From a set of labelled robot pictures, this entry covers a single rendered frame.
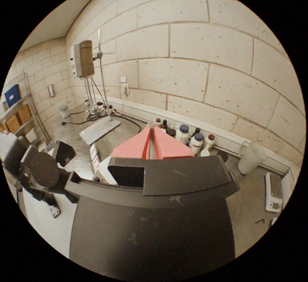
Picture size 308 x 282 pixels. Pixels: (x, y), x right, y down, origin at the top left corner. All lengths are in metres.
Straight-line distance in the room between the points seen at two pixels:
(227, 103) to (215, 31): 0.38
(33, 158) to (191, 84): 0.62
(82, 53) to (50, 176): 0.58
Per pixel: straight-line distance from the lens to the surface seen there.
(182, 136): 0.49
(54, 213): 0.59
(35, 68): 2.72
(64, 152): 0.26
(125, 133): 0.65
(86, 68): 0.62
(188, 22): 0.63
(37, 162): 0.19
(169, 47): 0.61
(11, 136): 0.29
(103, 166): 0.41
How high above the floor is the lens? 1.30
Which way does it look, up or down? 37 degrees down
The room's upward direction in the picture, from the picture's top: straight up
